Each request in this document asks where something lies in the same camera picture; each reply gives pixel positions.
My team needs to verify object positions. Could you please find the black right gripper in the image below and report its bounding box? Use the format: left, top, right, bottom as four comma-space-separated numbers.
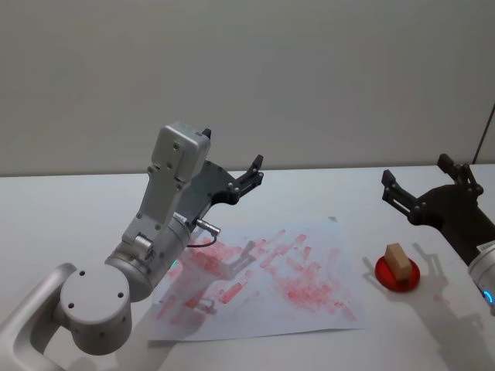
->
380, 152, 495, 267

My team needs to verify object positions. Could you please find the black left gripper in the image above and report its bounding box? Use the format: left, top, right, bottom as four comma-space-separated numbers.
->
176, 128, 265, 228

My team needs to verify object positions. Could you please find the wooden block stamp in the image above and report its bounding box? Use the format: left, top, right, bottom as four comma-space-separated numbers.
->
384, 243, 411, 282

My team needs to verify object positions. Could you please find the round red ink pad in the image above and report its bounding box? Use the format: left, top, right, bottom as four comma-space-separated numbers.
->
374, 253, 422, 293

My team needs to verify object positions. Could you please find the white paper with red marks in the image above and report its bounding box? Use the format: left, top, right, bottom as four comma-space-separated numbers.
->
146, 216, 370, 332

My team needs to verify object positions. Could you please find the thin dark cable silver plug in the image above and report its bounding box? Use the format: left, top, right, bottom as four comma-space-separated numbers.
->
184, 218, 222, 249

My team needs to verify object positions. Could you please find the grey post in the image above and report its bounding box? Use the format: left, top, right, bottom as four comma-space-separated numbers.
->
473, 100, 495, 166

